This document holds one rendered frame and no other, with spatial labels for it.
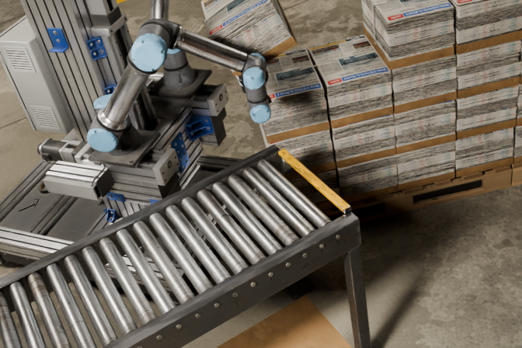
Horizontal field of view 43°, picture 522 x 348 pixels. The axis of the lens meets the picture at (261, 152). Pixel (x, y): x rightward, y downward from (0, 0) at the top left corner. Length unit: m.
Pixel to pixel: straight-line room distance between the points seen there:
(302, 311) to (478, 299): 0.75
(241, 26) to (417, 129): 0.98
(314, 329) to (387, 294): 0.36
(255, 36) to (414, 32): 0.66
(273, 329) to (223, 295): 0.93
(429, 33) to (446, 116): 0.44
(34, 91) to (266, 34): 1.06
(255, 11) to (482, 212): 1.54
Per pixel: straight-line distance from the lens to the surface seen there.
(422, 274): 3.10
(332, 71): 2.92
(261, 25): 2.62
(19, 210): 3.73
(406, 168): 3.20
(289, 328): 2.95
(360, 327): 2.59
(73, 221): 3.49
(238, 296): 2.10
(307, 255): 2.16
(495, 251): 3.22
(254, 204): 2.33
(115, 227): 2.41
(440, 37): 2.89
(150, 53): 2.28
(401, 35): 2.81
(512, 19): 2.99
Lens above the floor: 2.32
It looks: 37 degrees down
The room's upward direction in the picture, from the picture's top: 12 degrees counter-clockwise
